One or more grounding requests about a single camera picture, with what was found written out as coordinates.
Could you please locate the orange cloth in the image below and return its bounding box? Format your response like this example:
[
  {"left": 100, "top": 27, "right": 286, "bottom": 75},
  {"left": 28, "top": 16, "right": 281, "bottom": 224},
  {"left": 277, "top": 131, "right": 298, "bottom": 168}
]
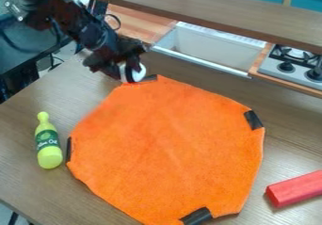
[{"left": 64, "top": 73, "right": 267, "bottom": 225}]

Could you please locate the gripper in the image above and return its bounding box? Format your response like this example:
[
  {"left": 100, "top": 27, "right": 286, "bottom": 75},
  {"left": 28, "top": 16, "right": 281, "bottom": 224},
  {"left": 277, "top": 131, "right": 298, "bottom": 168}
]
[{"left": 77, "top": 22, "right": 149, "bottom": 84}]

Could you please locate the yellow toy bottle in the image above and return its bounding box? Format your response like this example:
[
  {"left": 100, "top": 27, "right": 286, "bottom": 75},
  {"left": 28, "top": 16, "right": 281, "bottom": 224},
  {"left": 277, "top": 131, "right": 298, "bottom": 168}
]
[{"left": 34, "top": 111, "right": 65, "bottom": 170}]

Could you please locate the toy stove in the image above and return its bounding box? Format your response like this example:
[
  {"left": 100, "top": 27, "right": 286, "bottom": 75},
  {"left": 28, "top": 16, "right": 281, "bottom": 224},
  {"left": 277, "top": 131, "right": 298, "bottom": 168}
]
[{"left": 256, "top": 43, "right": 322, "bottom": 92}]

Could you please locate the red block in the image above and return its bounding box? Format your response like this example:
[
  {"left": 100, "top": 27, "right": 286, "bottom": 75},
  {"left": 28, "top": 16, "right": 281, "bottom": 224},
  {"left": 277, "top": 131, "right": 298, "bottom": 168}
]
[{"left": 265, "top": 169, "right": 322, "bottom": 209}]

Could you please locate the wooden shelf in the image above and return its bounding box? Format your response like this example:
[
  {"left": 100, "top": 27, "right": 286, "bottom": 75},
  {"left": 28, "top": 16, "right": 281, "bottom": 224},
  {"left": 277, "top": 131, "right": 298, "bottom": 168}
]
[{"left": 85, "top": 0, "right": 322, "bottom": 56}]

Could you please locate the toy sink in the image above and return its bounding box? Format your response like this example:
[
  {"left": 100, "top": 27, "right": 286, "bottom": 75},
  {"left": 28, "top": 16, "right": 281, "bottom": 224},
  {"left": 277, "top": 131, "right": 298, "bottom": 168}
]
[{"left": 149, "top": 21, "right": 268, "bottom": 80}]

